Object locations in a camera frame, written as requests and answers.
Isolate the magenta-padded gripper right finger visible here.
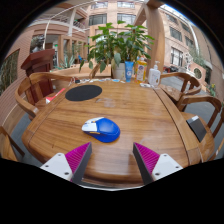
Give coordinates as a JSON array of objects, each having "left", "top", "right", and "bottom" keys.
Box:
[{"left": 132, "top": 142, "right": 184, "bottom": 185}]

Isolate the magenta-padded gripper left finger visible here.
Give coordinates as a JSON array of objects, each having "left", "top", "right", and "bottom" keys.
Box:
[{"left": 39, "top": 142, "right": 93, "bottom": 185}]

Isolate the blue and white computer mouse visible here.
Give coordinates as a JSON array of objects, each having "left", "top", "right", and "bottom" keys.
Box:
[{"left": 81, "top": 116, "right": 121, "bottom": 144}]

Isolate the black round mouse pad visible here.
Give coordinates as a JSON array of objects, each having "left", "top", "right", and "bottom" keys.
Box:
[{"left": 64, "top": 84, "right": 103, "bottom": 102}]

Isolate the black flat case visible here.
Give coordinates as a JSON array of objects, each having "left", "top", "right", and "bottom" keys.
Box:
[{"left": 185, "top": 115, "right": 208, "bottom": 143}]

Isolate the clear plastic packet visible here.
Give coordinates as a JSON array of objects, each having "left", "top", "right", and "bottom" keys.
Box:
[{"left": 139, "top": 82, "right": 155, "bottom": 89}]

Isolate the yellow flowering plant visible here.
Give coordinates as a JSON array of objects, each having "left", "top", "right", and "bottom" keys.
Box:
[{"left": 206, "top": 83, "right": 217, "bottom": 98}]

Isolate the white pump bottle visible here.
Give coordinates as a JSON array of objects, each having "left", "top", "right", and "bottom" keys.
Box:
[{"left": 147, "top": 60, "right": 162, "bottom": 88}]

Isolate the long wooden planter box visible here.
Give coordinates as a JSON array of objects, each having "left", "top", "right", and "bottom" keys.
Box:
[{"left": 51, "top": 63, "right": 113, "bottom": 80}]

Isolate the yellow liquid bottle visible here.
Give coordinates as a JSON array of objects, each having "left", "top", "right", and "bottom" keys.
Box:
[{"left": 135, "top": 55, "right": 148, "bottom": 84}]

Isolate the blue squeeze tube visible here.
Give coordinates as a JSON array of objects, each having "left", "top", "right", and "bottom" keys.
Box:
[{"left": 124, "top": 60, "right": 135, "bottom": 83}]

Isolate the white sculpture on plinth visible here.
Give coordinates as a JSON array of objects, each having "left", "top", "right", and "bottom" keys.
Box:
[{"left": 184, "top": 53, "right": 196, "bottom": 73}]

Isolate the dark bust statue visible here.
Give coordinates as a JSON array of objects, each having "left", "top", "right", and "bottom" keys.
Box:
[{"left": 30, "top": 34, "right": 46, "bottom": 54}]

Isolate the green plant in white pot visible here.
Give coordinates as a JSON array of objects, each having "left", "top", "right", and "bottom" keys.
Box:
[{"left": 78, "top": 20, "right": 156, "bottom": 81}]

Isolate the dark red wooden pedestal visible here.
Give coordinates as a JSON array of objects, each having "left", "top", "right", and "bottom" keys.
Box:
[{"left": 20, "top": 48, "right": 56, "bottom": 98}]

